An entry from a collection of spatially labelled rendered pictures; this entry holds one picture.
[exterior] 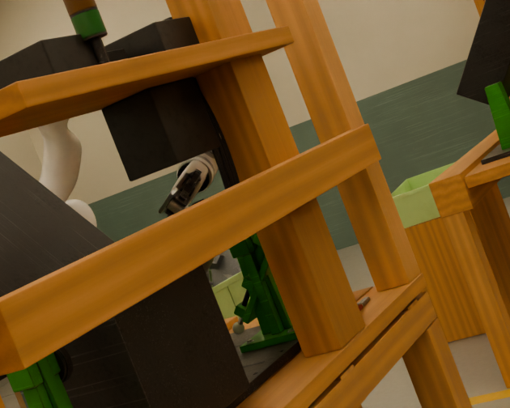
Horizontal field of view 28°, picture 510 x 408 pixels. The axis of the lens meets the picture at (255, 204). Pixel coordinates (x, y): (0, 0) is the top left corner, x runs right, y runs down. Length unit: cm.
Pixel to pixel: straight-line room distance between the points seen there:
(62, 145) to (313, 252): 87
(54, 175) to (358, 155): 86
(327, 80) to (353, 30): 685
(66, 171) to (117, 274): 127
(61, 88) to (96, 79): 9
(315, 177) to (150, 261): 62
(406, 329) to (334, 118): 52
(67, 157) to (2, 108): 123
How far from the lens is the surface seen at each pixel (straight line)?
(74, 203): 286
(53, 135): 265
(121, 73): 165
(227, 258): 329
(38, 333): 133
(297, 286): 207
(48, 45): 168
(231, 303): 311
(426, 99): 913
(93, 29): 175
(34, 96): 147
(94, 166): 1070
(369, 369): 217
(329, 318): 207
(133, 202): 1053
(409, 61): 914
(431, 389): 254
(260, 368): 210
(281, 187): 193
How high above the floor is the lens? 136
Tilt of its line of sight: 4 degrees down
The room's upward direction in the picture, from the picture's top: 21 degrees counter-clockwise
